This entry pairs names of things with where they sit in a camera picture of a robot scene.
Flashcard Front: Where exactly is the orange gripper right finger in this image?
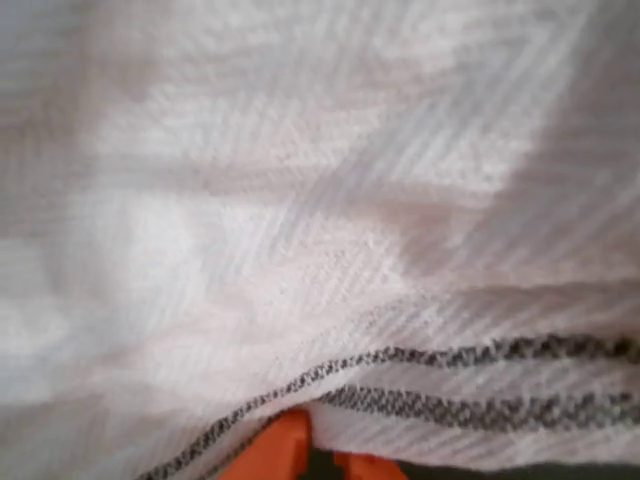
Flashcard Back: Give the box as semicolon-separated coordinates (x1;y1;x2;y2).
332;451;409;480

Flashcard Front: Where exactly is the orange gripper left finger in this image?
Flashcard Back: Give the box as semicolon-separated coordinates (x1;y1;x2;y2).
238;408;313;480

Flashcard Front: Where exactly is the white striped towel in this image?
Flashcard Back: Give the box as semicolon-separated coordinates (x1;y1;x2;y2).
0;0;640;480

